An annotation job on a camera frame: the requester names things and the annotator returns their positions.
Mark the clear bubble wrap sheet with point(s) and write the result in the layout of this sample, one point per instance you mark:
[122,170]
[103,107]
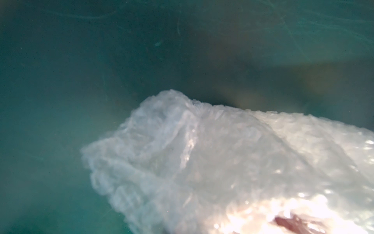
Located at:
[180,166]

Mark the white mug red inside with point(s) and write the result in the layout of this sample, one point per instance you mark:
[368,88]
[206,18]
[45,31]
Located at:
[297,225]

